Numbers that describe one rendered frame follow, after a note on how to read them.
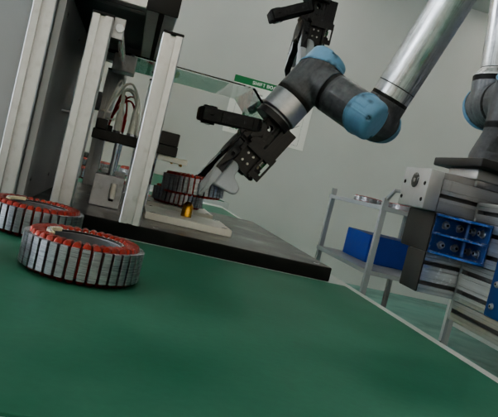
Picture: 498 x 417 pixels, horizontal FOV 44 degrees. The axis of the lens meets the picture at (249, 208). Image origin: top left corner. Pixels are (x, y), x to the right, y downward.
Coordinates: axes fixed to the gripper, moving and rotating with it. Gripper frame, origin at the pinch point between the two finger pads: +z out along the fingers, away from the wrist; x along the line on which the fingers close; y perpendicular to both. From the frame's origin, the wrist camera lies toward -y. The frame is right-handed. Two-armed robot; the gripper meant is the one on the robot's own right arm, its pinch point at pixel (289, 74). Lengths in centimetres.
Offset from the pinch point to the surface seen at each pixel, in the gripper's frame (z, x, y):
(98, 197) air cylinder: 37, -45, -36
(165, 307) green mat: 40, -99, -25
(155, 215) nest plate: 37, -49, -26
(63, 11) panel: 12, -63, -45
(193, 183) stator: 31, -46, -21
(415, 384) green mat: 40, -108, -6
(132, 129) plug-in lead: 24, -44, -33
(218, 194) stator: 32, -45, -16
